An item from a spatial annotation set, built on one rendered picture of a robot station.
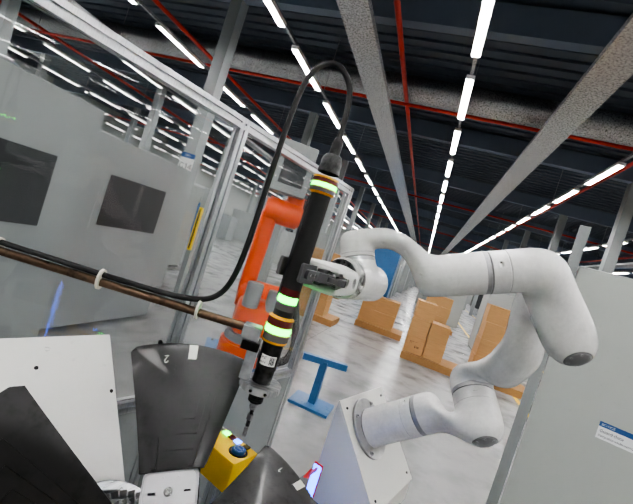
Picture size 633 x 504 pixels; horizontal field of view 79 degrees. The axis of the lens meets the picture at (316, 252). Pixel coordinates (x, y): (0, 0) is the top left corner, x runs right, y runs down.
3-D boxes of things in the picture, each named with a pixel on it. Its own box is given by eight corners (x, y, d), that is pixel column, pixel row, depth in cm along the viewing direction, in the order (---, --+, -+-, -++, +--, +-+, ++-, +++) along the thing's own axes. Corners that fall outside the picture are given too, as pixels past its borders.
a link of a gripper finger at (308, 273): (332, 290, 65) (311, 288, 59) (317, 284, 66) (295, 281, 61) (337, 272, 64) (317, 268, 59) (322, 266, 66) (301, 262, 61)
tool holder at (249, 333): (222, 386, 60) (241, 327, 60) (231, 371, 67) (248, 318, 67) (277, 403, 60) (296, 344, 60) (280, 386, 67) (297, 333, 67)
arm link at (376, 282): (363, 252, 78) (367, 297, 76) (387, 260, 89) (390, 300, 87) (328, 257, 82) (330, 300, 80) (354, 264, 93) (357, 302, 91)
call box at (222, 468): (186, 466, 111) (196, 432, 111) (211, 456, 120) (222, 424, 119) (222, 500, 102) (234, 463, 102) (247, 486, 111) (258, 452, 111)
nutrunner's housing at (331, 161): (241, 403, 62) (328, 131, 60) (245, 393, 65) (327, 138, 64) (264, 410, 62) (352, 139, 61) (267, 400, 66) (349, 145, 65)
